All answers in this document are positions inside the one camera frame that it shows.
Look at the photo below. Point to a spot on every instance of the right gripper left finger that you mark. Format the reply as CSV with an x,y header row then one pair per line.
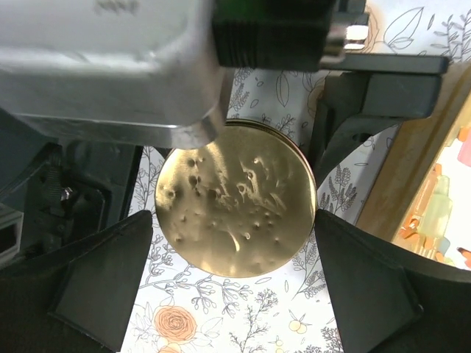
x,y
78,298

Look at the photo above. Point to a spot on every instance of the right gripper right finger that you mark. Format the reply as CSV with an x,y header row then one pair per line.
x,y
387,299

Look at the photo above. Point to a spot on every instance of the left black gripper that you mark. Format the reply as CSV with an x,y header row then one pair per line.
x,y
364,93

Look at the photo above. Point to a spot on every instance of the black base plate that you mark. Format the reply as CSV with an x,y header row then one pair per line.
x,y
55,191

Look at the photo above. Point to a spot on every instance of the gold jar lid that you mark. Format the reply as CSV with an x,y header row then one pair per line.
x,y
241,206

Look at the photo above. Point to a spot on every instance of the floral table mat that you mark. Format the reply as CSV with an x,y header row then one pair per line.
x,y
182,309

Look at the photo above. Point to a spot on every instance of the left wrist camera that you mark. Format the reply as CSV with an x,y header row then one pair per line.
x,y
138,72

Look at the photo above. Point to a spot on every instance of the tin of popsicle candies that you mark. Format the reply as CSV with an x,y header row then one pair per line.
x,y
420,200

